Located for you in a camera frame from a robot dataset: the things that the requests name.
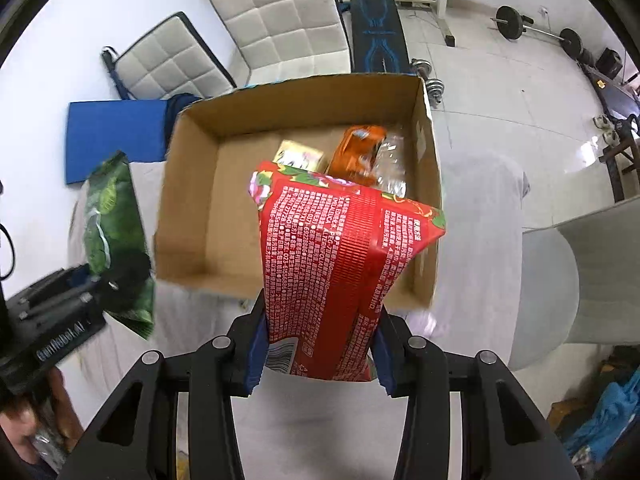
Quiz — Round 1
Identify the brown wooden chair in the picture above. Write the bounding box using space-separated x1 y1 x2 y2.
599 130 639 203

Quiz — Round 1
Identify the black speaker box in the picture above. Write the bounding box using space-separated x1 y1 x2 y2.
596 48 623 79

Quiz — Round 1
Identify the white quilted chair right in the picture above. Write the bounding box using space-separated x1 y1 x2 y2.
209 0 352 86

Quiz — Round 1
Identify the floor barbell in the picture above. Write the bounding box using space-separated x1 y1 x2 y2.
491 6 584 61

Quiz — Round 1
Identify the chrome dumbbell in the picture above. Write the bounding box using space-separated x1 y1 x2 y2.
410 58 445 106

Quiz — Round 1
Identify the orange snack bag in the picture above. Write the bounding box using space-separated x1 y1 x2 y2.
328 125 387 186

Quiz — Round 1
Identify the dark navy clothing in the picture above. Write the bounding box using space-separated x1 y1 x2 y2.
164 92 201 138

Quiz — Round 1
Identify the blue bag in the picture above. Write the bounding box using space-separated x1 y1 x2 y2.
563 370 639 463

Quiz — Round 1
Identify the white quilted chair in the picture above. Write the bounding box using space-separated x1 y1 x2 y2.
101 12 236 100
209 0 352 86

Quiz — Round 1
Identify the black workout bench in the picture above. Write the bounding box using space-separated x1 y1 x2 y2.
350 0 411 74

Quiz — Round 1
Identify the treadmill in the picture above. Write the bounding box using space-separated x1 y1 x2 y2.
578 63 639 120

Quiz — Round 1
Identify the yellow tissue pack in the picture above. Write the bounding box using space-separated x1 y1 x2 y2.
272 140 326 172

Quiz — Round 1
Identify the red snack bag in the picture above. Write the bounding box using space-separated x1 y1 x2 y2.
248 162 446 382

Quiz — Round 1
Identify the person left hand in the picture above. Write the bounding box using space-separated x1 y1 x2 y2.
1 367 84 479

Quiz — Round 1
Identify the green snack bag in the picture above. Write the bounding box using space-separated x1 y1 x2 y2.
84 151 155 339

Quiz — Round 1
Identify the blue foam mat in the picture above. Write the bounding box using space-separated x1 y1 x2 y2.
64 100 167 184

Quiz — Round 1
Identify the white quilted chair left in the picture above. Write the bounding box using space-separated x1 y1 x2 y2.
101 12 236 100

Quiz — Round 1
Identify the open cardboard box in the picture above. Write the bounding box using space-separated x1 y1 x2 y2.
154 74 442 299

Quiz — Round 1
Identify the grey office chair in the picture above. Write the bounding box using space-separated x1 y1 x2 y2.
509 197 639 370

